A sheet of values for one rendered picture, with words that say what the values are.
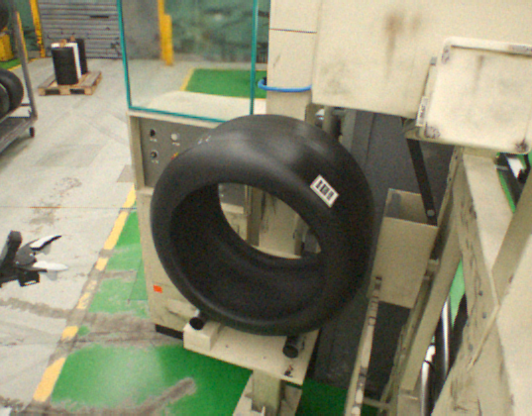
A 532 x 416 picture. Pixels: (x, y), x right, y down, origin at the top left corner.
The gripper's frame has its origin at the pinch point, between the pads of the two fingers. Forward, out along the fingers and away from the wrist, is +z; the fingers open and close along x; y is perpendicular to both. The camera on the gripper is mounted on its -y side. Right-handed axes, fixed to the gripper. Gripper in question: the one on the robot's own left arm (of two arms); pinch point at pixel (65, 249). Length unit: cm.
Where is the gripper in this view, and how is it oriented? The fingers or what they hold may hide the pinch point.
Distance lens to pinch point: 132.3
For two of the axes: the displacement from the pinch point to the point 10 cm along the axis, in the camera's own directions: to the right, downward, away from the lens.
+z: 8.7, -2.0, 4.5
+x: 4.8, 5.6, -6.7
